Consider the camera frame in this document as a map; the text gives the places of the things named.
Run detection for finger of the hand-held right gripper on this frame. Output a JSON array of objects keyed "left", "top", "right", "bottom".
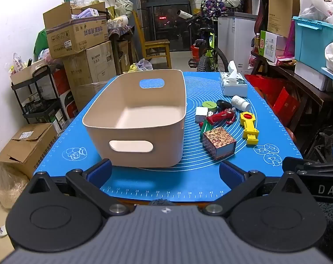
[{"left": 282, "top": 157, "right": 333, "bottom": 172}]

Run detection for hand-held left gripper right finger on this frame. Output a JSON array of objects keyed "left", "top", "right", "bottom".
[{"left": 203, "top": 161, "right": 307, "bottom": 216}]

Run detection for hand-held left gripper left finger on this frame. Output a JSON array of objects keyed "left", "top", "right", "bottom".
[{"left": 27, "top": 158, "right": 130, "bottom": 217}]

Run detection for red floral patterned box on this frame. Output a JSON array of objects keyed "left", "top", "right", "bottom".
[{"left": 203, "top": 127, "right": 237, "bottom": 160}]

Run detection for yellow plastic toy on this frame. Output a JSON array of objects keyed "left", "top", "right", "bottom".
[{"left": 240, "top": 112, "right": 259, "bottom": 145}]

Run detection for green bottle with gold cap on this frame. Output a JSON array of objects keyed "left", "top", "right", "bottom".
[{"left": 199, "top": 110, "right": 216, "bottom": 141}]

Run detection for red toy figure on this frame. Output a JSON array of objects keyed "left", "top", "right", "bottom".
[{"left": 206, "top": 108, "right": 237, "bottom": 125}]

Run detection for beige plastic storage bin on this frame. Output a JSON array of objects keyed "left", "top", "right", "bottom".
[{"left": 82, "top": 70, "right": 187, "bottom": 168}]

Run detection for small white box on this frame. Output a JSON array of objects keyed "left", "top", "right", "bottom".
[{"left": 195, "top": 107, "right": 209, "bottom": 123}]

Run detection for blue silicone mat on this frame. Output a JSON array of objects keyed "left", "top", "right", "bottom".
[{"left": 33, "top": 71, "right": 304, "bottom": 202}]

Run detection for red gift bags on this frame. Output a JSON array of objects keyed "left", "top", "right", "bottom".
[{"left": 245, "top": 74, "right": 300, "bottom": 127}]

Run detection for white pill bottle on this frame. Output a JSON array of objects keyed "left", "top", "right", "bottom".
[{"left": 231, "top": 95, "right": 251, "bottom": 112}]

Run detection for taped brown cardboard box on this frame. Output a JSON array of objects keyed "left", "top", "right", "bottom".
[{"left": 73, "top": 81, "right": 109, "bottom": 113}]

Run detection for red white appliance box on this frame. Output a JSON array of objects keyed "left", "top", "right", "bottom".
[{"left": 54, "top": 69, "right": 79, "bottom": 119}]

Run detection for torn cardboard box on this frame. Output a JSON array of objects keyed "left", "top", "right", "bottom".
[{"left": 0, "top": 122, "right": 60, "bottom": 179}]

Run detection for black utility cart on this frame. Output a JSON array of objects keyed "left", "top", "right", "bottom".
[{"left": 11, "top": 64, "right": 71, "bottom": 124}]

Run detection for white patterned tissue box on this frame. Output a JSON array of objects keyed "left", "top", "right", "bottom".
[{"left": 219, "top": 60, "right": 248, "bottom": 97}]

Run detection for clear bag of grain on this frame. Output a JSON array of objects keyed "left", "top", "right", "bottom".
[{"left": 0, "top": 162, "right": 29, "bottom": 208}]

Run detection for white foam box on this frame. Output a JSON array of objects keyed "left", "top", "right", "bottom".
[{"left": 294, "top": 60, "right": 329, "bottom": 91}]

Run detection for translucent plastic bag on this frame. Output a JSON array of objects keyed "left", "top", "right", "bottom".
[{"left": 136, "top": 59, "right": 153, "bottom": 70}]

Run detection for green white carton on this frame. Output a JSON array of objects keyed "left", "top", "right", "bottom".
[{"left": 258, "top": 30, "right": 286, "bottom": 63}]

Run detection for turquoise plastic storage bin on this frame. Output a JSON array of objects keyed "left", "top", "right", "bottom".
[{"left": 292, "top": 16, "right": 333, "bottom": 64}]

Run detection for green black bicycle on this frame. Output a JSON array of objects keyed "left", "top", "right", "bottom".
[{"left": 180, "top": 11, "right": 229, "bottom": 73}]

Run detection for white chest freezer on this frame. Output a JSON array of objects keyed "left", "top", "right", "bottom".
[{"left": 217, "top": 12, "right": 259, "bottom": 75}]

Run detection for wooden chair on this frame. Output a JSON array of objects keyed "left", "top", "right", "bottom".
[{"left": 133, "top": 9, "right": 172, "bottom": 69}]

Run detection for open printed cardboard box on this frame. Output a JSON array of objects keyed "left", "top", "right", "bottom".
[{"left": 43, "top": 1, "right": 109, "bottom": 59}]

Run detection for green bag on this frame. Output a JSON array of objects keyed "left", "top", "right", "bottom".
[{"left": 34, "top": 29, "right": 50, "bottom": 61}]

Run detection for tall brown paper box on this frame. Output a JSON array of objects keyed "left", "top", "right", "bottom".
[{"left": 267, "top": 0, "right": 300, "bottom": 37}]

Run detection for floral cloth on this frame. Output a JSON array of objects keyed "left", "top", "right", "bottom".
[{"left": 201, "top": 0, "right": 227, "bottom": 20}]

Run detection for cardboard tray with handle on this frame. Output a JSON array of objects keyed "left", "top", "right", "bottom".
[{"left": 10, "top": 59, "right": 50, "bottom": 86}]

